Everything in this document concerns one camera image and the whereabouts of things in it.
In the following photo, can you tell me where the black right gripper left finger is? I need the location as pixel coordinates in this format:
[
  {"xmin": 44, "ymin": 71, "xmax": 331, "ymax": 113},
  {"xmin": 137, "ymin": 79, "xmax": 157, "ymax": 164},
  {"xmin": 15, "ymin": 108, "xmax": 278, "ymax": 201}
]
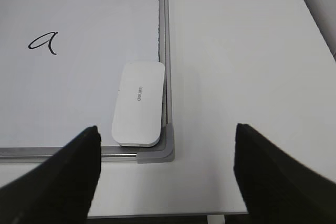
[{"xmin": 1, "ymin": 126, "xmax": 101, "ymax": 223}]

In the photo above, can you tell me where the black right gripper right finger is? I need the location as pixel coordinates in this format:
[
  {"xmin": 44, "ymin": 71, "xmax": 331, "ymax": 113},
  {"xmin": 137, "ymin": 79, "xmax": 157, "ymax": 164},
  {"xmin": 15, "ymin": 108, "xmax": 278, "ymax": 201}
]
[{"xmin": 234, "ymin": 123, "xmax": 335, "ymax": 223}]

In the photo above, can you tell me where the white rectangular board eraser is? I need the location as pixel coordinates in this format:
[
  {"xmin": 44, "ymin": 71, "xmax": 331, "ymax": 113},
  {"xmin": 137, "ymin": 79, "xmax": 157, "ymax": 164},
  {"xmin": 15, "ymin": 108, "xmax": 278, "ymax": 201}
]
[{"xmin": 111, "ymin": 61, "xmax": 165, "ymax": 147}]

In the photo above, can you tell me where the white board with grey frame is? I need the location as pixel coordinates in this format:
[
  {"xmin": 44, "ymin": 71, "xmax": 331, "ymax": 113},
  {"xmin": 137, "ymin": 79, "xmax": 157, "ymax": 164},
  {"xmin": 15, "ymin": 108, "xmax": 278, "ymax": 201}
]
[{"xmin": 1, "ymin": 0, "xmax": 174, "ymax": 163}]

